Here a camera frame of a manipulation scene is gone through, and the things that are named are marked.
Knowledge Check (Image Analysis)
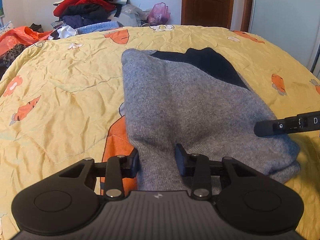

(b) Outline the red garment on pile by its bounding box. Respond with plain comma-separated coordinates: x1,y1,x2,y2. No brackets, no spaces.
53,0,116,17

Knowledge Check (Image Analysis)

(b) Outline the light blue folded towel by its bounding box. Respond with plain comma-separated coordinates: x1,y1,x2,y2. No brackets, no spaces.
76,21,123,35

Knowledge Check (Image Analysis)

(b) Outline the navy garment in pile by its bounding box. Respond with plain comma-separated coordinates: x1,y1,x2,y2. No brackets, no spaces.
62,15,110,29

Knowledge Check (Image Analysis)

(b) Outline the yellow carrot print quilt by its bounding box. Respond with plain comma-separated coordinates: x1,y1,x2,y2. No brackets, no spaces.
1,25,319,239

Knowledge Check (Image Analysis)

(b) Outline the leopard print garment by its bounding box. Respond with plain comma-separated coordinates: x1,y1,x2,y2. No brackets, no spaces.
1,44,27,68

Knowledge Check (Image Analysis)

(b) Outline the brown wooden door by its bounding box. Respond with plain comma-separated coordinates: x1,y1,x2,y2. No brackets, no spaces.
181,0,253,32

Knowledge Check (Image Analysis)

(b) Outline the orange plastic bag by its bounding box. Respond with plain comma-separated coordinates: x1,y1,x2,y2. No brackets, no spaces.
0,26,53,56

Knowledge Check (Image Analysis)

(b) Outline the grey and navy knit sweater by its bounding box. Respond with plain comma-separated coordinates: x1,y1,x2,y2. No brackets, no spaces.
121,48,300,191

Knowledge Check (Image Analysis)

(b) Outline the grey plastic bag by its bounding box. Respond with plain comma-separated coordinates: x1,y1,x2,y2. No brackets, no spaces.
108,4,150,27

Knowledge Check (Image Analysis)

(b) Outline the purple plastic bag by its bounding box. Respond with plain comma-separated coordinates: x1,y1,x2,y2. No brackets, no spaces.
148,2,171,25

